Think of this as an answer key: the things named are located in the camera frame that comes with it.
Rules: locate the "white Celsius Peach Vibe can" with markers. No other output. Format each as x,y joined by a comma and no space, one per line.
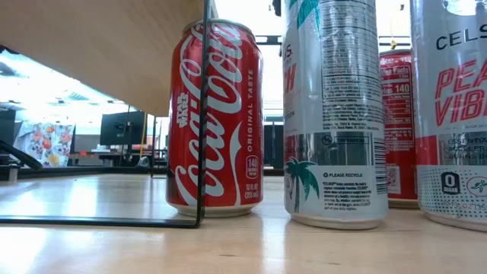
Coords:
335,152
449,114

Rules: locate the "red Star Wars Coca-Cola can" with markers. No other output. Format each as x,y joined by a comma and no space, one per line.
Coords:
228,133

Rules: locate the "black computer monitor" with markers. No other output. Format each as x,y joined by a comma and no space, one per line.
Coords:
121,129
7,127

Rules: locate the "floral patterned cloth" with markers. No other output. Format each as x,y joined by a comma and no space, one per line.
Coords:
43,144

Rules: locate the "black aluminium table frame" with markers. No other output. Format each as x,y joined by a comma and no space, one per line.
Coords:
76,172

